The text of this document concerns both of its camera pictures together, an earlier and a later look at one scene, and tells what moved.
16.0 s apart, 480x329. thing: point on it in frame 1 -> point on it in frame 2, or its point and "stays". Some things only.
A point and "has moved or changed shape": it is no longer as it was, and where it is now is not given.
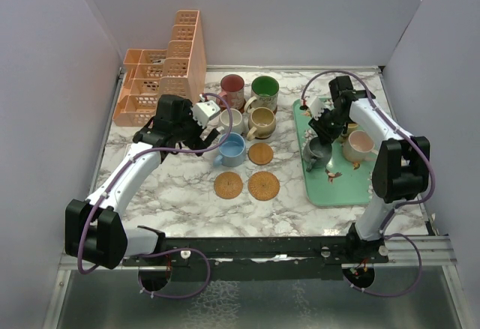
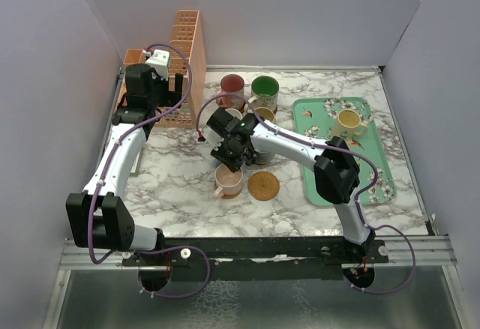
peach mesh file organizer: [150, 73] stays
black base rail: [271, 258] stays
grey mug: [316, 154] has moved or changed shape
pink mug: [359, 147] -> [227, 182]
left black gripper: [197, 142] -> [165, 85]
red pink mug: [232, 87] stays
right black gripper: [325, 134] -> [232, 165]
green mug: [264, 91] stays
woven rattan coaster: [263, 186] stays
